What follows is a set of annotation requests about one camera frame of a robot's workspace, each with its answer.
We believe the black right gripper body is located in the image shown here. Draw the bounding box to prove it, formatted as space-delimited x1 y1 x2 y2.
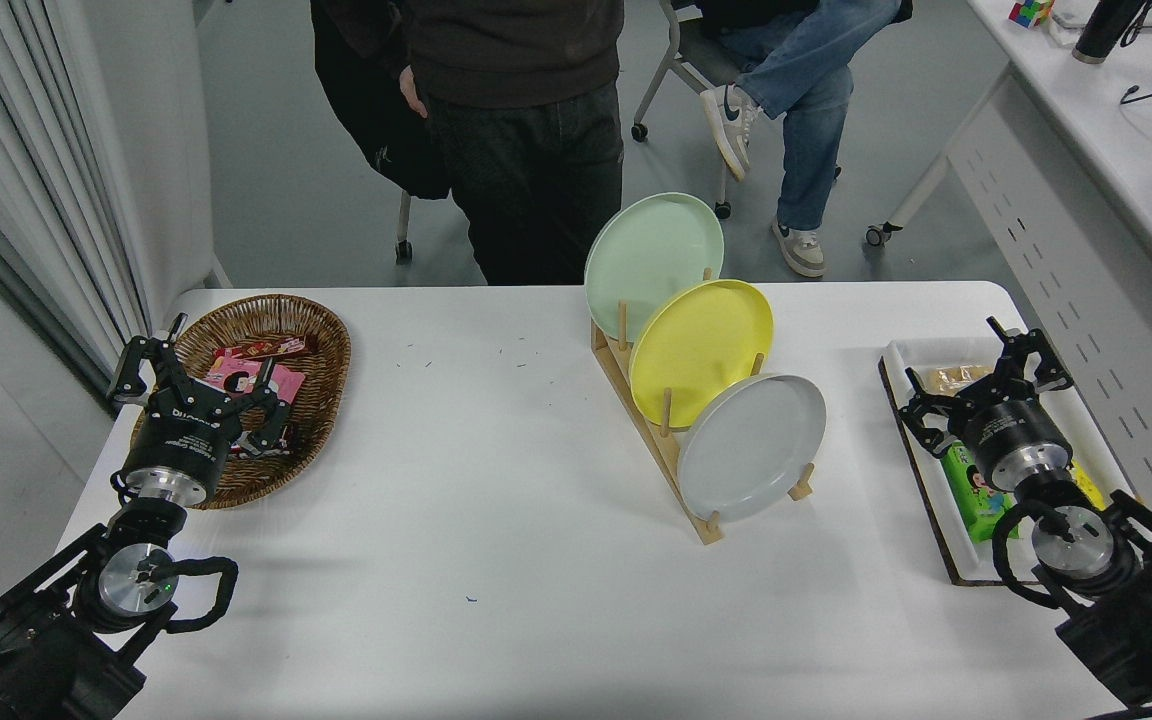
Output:
952 390 1075 488

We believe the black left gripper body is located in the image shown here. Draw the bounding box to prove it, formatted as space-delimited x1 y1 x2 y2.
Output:
122 395 239 493

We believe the grey plate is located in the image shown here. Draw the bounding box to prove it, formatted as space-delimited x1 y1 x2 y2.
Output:
677 374 827 522

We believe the yellow plate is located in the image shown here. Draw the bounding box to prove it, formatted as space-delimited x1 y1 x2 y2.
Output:
629 279 775 429

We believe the wooden plate rack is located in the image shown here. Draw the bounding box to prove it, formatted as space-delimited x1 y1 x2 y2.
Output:
591 268 817 546

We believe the pale green plate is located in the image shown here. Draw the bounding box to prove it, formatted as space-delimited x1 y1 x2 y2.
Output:
584 192 725 344

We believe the standing person's hand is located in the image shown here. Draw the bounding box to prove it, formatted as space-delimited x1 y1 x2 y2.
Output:
398 66 430 120

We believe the clear packet of tan snacks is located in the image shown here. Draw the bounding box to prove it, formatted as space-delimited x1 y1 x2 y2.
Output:
911 364 993 397

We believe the pink snack packet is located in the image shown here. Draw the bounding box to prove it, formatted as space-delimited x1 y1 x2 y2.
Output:
202 353 306 433

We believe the white rectangular tray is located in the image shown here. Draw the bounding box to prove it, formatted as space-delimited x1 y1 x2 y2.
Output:
881 337 1137 586

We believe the dark red snack bar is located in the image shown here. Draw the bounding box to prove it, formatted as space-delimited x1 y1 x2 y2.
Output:
211 336 309 363

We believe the brown wicker basket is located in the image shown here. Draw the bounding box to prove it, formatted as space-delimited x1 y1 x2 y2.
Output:
131 293 352 511

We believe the green snack packet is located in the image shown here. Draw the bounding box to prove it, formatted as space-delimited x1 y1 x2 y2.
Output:
941 440 1021 543

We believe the yellow snack packet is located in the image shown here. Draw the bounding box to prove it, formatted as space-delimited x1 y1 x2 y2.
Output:
1071 460 1108 508

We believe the white desk with perforated panel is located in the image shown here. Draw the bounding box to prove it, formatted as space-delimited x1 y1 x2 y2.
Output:
864 0 1152 561

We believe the pale pleated curtain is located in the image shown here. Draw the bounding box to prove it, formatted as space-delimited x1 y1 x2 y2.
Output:
0 0 152 401

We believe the seated person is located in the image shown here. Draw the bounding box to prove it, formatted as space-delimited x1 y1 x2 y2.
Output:
696 0 915 279

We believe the black flask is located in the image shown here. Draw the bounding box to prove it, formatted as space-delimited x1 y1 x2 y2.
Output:
1072 0 1152 65

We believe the standing person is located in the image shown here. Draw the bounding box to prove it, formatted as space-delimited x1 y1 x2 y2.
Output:
310 0 626 287

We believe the grey wheeled office chair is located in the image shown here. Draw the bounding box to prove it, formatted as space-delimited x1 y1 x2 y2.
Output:
631 0 737 221

